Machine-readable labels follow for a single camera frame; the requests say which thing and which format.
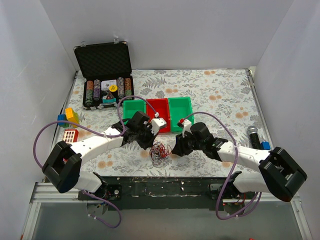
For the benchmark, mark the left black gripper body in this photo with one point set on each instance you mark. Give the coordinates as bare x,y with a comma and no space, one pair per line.
146,139

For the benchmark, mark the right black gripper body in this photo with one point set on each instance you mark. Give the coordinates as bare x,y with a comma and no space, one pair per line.
181,146

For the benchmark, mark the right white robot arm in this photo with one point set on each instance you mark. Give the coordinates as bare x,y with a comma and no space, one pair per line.
273,171

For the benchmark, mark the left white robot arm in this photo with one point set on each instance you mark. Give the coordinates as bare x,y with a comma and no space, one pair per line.
63,166

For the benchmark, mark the left green bin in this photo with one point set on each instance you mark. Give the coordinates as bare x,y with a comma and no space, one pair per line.
130,107

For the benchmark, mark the green bin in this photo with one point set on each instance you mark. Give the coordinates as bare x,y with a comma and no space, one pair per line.
179,107
130,107

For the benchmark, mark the red bin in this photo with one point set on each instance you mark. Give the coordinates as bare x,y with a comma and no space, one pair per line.
161,105

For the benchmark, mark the right green bin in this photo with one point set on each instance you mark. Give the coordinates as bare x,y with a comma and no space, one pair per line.
179,107

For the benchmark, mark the black microphone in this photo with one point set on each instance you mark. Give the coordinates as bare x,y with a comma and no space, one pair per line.
252,133

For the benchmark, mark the small blue block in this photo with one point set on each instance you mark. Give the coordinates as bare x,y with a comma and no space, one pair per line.
265,145

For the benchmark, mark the yellow toy brick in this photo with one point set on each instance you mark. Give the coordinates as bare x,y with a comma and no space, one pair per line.
71,115

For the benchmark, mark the red window toy brick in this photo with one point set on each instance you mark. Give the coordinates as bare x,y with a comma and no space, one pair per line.
70,135

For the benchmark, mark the black poker chip case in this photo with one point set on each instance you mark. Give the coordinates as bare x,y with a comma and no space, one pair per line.
107,72

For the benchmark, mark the green toy brick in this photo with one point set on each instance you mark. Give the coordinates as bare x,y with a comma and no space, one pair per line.
66,125

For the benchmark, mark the blue toy brick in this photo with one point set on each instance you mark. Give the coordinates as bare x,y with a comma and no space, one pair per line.
61,118

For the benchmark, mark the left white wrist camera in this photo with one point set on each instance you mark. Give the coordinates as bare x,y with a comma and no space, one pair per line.
157,124

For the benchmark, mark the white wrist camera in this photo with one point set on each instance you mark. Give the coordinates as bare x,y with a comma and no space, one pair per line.
185,125
157,124

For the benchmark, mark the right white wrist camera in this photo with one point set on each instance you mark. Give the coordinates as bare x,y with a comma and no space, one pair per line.
185,125

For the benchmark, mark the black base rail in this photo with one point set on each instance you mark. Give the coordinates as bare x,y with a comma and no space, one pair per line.
157,193

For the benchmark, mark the aluminium frame rail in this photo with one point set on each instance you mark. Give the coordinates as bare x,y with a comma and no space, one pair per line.
47,193

